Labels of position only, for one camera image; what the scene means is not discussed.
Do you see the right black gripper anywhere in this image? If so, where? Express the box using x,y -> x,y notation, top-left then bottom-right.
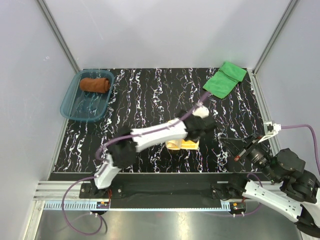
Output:
219,131 -> 280,183

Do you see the yellow towel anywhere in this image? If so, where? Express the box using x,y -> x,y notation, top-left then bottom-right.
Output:
165,139 -> 200,151

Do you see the brown towel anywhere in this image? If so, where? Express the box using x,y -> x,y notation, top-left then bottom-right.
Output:
79,77 -> 111,94

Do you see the teal transparent plastic bin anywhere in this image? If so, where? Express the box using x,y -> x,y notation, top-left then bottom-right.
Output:
60,69 -> 115,122

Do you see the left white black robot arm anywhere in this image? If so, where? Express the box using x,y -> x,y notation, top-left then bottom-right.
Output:
90,107 -> 217,198

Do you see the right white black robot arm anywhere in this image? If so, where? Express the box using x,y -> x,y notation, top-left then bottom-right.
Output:
212,134 -> 320,238

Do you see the green towel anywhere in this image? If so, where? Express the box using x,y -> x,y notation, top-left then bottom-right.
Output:
203,61 -> 247,99

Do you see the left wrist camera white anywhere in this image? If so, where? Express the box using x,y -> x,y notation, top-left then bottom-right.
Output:
192,105 -> 210,119

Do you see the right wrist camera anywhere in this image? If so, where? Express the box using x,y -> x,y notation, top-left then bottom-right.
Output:
263,120 -> 282,137

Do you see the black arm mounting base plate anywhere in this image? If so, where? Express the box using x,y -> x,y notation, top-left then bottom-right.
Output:
79,172 -> 248,199

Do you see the right aluminium frame post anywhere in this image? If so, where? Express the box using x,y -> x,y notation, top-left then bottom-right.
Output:
252,0 -> 300,75

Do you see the aluminium frame post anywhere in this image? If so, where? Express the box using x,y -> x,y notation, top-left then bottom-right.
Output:
252,0 -> 300,75
35,0 -> 81,73

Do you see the aluminium frame rail front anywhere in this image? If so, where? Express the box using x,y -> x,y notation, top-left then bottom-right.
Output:
33,177 -> 286,212

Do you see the left aluminium frame post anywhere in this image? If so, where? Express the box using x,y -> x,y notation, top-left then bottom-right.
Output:
35,0 -> 81,73

